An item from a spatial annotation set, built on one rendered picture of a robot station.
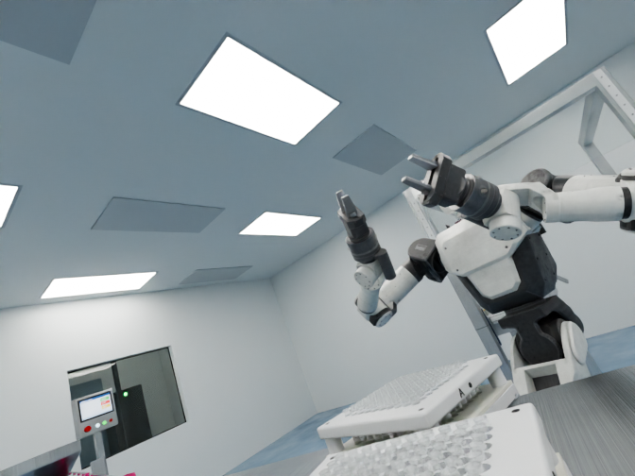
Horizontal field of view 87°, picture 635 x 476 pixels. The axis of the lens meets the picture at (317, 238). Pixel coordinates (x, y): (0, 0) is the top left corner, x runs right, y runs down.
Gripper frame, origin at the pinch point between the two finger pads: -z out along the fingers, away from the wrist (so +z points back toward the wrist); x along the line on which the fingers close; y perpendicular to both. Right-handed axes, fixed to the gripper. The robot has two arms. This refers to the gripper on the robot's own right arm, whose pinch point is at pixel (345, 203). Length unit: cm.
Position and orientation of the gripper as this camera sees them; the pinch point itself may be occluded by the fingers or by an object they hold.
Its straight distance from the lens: 94.6
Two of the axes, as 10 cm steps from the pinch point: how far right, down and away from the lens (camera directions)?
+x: 2.3, 3.7, -9.0
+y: -8.9, 4.6, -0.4
